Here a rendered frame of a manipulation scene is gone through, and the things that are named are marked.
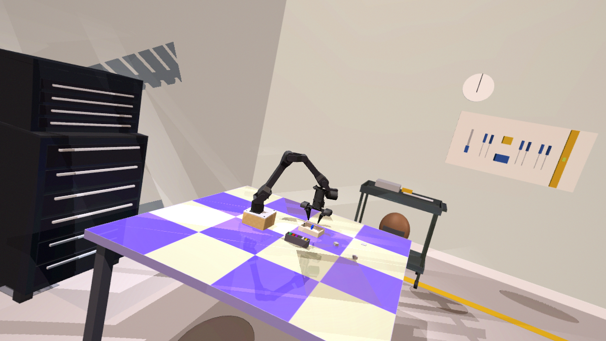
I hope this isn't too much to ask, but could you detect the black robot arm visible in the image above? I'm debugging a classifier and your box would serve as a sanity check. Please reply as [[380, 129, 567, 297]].
[[250, 151, 338, 214]]

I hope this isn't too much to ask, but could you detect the white rectangular tray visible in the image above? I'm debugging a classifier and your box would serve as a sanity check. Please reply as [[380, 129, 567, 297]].
[[298, 222, 325, 238]]

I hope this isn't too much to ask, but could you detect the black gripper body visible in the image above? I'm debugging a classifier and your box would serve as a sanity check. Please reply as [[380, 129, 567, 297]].
[[300, 197, 332, 216]]

